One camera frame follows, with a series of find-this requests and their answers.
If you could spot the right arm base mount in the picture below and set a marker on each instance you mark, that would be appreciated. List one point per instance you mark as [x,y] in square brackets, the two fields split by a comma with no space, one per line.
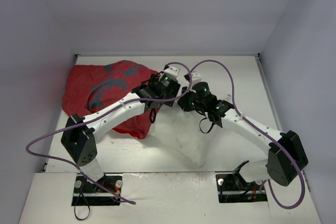
[232,188]

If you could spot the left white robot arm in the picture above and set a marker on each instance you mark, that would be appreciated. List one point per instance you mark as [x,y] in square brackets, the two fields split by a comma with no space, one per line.
[80,142]

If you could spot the white pillow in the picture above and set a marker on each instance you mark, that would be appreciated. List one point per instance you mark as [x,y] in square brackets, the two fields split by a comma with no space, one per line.
[188,138]

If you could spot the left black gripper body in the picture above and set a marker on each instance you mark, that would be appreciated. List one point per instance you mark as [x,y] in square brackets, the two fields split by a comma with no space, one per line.
[171,94]

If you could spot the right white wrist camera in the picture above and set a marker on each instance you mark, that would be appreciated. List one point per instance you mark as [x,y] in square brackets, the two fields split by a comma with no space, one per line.
[193,78]

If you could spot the red navy pillowcase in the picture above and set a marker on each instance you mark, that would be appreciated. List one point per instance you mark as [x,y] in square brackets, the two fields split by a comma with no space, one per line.
[90,88]

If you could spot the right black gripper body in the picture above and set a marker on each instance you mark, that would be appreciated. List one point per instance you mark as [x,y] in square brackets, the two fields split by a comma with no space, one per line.
[185,99]

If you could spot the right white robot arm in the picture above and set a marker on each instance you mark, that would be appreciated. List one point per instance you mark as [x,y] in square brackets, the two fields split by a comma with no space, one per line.
[285,154]

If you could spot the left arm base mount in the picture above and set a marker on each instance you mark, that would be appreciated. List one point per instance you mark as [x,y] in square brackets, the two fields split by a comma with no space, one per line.
[87,193]

